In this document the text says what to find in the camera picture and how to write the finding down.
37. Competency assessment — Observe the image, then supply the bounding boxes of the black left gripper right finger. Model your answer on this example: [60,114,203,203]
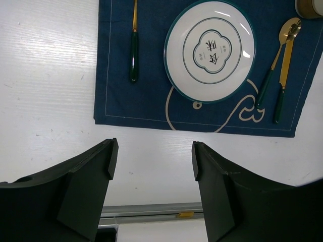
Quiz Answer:
[192,142,322,241]

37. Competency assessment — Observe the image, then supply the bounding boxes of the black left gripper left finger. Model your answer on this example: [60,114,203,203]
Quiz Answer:
[1,138,118,241]

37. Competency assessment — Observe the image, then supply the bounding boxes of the gold fork green handle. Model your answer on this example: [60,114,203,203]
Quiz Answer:
[130,0,139,82]

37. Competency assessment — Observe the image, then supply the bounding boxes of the gold knife green handle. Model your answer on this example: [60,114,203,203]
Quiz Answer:
[273,39,294,124]

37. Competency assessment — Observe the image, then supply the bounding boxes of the blue whale placemat cloth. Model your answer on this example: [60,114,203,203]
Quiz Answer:
[94,0,322,138]

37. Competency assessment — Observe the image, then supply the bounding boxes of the gold spoon green handle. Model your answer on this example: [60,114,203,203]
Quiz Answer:
[254,17,302,109]

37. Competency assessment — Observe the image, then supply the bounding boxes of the small metal cup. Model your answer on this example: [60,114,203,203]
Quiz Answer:
[295,0,323,19]

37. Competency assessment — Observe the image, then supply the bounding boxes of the front aluminium rail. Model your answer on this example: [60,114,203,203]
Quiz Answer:
[98,202,204,228]

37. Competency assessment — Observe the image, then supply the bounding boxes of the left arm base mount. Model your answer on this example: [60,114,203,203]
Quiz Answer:
[95,226,118,242]

